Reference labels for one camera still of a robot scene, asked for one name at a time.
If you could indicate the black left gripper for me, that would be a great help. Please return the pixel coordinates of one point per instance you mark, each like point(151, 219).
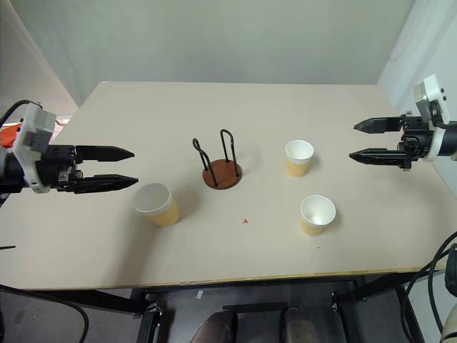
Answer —
point(57, 166)

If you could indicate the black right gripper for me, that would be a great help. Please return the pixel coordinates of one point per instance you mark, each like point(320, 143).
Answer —
point(417, 141)

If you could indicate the ribbed yellow paper cup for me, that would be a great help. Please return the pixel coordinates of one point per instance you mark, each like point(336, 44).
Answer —
point(157, 207)

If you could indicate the smooth yellow paper cup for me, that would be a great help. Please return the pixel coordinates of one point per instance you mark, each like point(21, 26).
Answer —
point(299, 157)
point(317, 216)

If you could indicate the orange red object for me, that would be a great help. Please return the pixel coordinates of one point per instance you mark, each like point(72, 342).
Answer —
point(8, 137)

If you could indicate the thin black rod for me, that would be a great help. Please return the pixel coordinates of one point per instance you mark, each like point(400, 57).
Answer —
point(7, 247)

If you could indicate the small white tape piece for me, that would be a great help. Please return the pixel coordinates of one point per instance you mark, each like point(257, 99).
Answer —
point(199, 294)

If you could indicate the dark rounded shape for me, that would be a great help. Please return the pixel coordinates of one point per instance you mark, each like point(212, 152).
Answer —
point(299, 326)
point(216, 327)

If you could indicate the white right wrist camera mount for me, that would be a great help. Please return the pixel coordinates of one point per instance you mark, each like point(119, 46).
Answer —
point(433, 94)

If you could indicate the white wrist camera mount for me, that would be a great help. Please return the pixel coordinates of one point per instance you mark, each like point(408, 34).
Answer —
point(34, 132)
point(433, 94)

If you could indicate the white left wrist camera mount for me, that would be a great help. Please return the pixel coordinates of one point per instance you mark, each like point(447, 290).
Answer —
point(34, 132)

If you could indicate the black table frame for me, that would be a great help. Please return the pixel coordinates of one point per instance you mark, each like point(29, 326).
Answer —
point(250, 286)

